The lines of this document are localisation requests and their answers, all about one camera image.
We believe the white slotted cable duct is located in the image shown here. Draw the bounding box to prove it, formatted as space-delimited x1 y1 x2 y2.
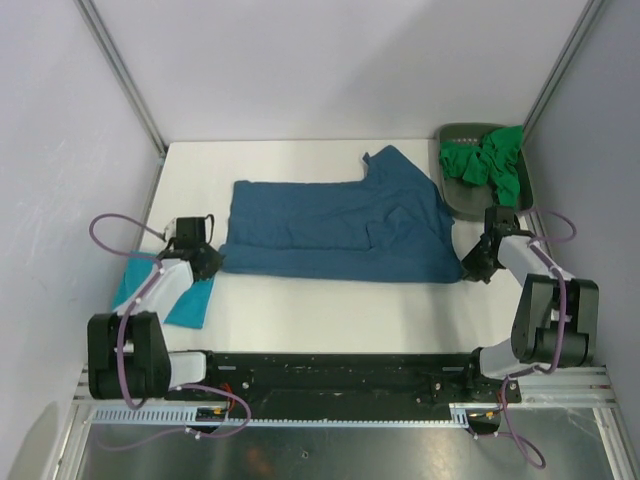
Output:
90 404 501 428

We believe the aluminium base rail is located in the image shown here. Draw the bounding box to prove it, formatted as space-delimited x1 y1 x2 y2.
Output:
512 208 616 408

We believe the green crumpled t shirt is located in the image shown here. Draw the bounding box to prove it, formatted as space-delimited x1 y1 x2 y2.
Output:
439 126 523 207

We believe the right aluminium frame post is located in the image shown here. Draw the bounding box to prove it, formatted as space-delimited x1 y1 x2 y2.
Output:
523 0 610 141

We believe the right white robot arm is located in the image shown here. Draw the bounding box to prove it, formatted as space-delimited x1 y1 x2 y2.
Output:
461 206 599 401

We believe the left aluminium frame post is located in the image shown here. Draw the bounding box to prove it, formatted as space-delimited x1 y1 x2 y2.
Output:
74 0 168 158

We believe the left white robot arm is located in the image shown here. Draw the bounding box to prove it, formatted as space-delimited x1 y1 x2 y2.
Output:
87 213 223 410

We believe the teal folded t shirt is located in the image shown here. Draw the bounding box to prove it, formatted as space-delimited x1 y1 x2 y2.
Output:
111 251 214 329

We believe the dark blue t shirt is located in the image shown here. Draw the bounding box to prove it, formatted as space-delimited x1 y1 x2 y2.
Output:
221 145 462 284

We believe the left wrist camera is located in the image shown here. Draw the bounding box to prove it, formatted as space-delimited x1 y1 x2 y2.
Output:
162 218 177 242

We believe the grey plastic bin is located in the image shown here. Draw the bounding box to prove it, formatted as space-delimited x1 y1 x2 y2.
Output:
437 123 533 221

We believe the aluminium frame post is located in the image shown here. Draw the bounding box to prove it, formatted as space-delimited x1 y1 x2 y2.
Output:
523 0 610 141
74 0 168 158

